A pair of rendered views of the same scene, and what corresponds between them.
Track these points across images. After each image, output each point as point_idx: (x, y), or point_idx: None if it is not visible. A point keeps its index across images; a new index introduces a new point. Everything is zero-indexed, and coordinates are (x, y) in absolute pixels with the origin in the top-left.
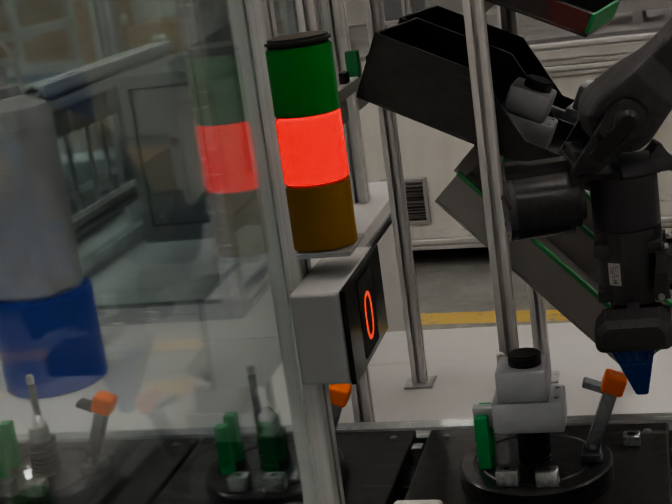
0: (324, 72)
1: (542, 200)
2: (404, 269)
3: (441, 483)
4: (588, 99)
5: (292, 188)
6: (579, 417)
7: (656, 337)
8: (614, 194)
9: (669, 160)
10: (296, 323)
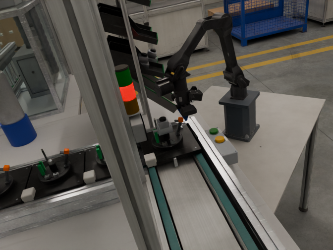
0: (129, 75)
1: (166, 88)
2: None
3: (148, 147)
4: (171, 64)
5: (125, 101)
6: None
7: (194, 111)
8: (179, 83)
9: (188, 74)
10: (134, 131)
